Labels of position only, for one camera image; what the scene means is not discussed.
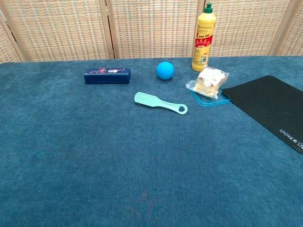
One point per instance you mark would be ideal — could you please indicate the blue rubber ball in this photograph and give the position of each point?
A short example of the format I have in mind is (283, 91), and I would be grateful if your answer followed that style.
(165, 70)

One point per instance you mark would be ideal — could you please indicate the clear bag of snacks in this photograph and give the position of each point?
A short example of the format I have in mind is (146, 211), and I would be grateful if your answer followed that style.
(208, 82)

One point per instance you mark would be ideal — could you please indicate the yellow bottle with green cap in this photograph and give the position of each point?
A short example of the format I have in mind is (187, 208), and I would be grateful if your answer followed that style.
(203, 42)

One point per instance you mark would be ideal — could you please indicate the blue carpet table cover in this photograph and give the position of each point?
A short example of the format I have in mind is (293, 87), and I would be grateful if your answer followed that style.
(94, 153)

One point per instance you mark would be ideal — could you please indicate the blue translucent plastic lid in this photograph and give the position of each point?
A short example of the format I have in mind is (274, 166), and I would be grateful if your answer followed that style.
(208, 102)

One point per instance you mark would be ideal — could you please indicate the dark blue printed box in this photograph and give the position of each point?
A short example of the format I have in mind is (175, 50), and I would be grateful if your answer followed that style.
(106, 76)

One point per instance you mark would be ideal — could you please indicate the black mouse pad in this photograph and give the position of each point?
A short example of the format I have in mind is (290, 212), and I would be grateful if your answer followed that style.
(267, 104)

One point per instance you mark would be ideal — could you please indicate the woven bamboo folding screen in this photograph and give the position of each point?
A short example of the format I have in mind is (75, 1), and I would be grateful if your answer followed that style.
(71, 28)

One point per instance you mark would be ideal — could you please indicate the mint green plastic spatula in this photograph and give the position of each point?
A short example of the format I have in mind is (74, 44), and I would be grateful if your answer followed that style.
(151, 101)

